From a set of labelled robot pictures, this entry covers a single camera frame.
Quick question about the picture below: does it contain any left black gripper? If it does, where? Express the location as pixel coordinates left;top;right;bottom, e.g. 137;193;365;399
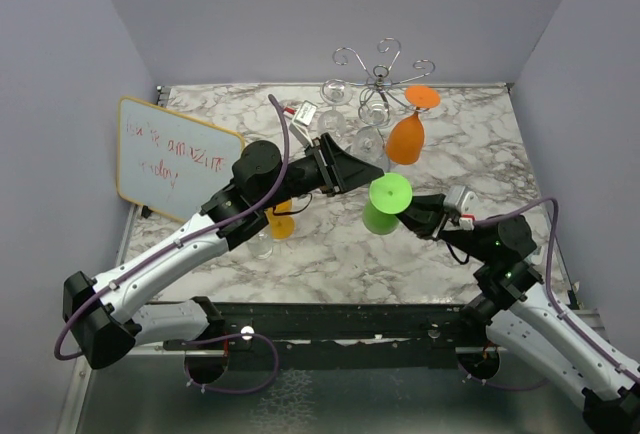
259;133;385;211

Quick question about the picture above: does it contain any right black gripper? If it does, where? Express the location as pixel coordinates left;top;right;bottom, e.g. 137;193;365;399
382;190;493;262

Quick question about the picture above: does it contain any clear wine glass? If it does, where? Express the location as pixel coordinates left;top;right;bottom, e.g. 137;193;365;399
350;101;390;172
246;230;274;259

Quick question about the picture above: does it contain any green plastic wine glass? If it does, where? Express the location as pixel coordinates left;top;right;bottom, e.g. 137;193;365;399
362;172;413;235

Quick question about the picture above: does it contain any orange plastic wine glass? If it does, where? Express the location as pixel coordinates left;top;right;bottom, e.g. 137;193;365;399
386;85;440;165

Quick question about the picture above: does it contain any yellow plastic wine glass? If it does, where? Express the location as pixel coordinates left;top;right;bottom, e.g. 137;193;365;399
265;200;295;240

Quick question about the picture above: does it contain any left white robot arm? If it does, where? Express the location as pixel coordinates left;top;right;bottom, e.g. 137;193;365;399
62;134;384;369

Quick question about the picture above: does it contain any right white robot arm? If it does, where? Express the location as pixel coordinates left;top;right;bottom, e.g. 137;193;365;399
396;195;639;433

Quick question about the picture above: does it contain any chrome wine glass rack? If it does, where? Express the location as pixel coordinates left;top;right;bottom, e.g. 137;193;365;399
332;37;435;150

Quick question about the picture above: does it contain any clear glass hanging on rack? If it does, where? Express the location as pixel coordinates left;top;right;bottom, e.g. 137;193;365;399
317;79;353;141

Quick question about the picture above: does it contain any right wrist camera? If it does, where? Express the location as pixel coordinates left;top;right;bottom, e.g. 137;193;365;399
443;185;478;231

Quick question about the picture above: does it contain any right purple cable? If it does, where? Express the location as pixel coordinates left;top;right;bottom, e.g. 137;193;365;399
472;197;640;385

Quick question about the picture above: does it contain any small whiteboard yellow frame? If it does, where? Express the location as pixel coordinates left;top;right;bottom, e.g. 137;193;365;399
116;97;245;222

